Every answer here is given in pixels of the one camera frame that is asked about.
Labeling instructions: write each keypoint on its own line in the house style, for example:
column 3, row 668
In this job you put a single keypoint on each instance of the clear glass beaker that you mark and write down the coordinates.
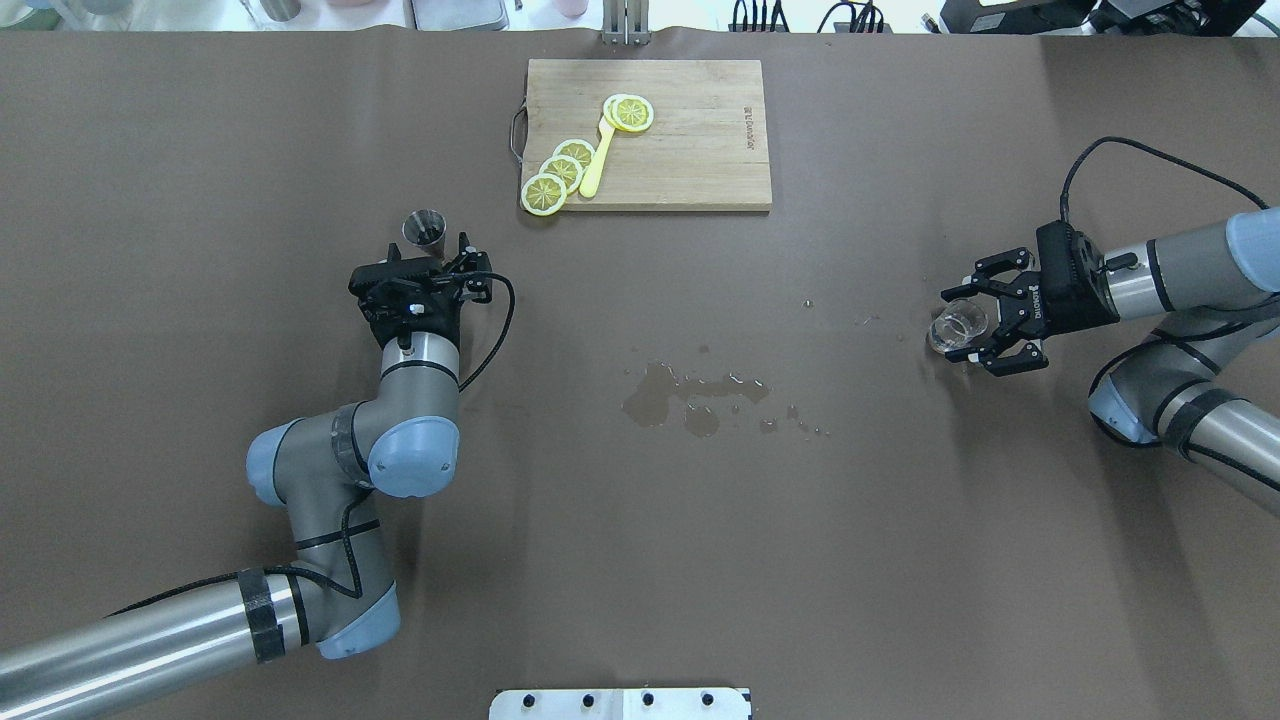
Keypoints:
column 957, row 325

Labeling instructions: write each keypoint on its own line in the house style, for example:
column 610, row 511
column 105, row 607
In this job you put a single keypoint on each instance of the steel jigger measuring cup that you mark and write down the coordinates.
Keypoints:
column 426, row 230

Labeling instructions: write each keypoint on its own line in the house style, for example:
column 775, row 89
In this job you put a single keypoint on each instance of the lemon slice middle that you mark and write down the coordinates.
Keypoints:
column 568, row 170

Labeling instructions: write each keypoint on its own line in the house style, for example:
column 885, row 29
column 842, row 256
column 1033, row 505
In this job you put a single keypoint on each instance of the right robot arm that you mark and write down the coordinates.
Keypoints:
column 1214, row 292

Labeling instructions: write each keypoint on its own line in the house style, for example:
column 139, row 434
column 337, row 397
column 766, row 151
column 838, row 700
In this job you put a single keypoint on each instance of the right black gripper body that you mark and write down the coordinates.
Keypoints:
column 1042, row 304

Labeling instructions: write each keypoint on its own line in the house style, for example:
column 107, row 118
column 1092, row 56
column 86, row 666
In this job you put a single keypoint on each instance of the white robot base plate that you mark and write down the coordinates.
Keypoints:
column 623, row 703

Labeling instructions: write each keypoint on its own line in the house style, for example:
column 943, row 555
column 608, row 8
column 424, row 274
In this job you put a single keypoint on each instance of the pink plastic cup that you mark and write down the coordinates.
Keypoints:
column 571, row 9

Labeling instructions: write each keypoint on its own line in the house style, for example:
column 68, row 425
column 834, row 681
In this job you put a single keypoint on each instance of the lemon slice end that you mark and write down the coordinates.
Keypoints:
column 543, row 195

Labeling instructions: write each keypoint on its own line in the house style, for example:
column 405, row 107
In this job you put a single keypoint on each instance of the metal tray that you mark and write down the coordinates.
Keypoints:
column 459, row 15

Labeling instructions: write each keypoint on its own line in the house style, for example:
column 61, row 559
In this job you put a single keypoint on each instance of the lemon slice on knife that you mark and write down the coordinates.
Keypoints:
column 628, row 112

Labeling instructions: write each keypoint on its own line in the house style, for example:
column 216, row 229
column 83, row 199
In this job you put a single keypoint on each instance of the spilled liquid puddle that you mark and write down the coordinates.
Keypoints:
column 658, row 393

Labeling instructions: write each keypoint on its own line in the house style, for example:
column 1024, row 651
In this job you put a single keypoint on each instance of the aluminium frame post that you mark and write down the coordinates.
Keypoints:
column 626, row 23

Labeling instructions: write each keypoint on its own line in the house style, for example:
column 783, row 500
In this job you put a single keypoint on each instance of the bamboo cutting board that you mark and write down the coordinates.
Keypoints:
column 707, row 149

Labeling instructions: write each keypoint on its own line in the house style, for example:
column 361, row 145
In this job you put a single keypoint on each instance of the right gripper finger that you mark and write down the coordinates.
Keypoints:
column 1006, row 277
column 1002, row 356

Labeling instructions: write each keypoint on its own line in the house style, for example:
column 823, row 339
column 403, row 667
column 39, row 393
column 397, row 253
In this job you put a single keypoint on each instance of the lemon slice inner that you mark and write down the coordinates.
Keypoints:
column 578, row 149

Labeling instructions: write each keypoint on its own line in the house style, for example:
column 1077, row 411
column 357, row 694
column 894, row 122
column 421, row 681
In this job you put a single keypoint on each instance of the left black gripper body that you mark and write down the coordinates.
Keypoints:
column 432, row 318

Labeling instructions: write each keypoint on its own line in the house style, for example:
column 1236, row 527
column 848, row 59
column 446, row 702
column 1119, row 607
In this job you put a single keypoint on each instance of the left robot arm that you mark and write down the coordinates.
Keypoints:
column 339, row 595

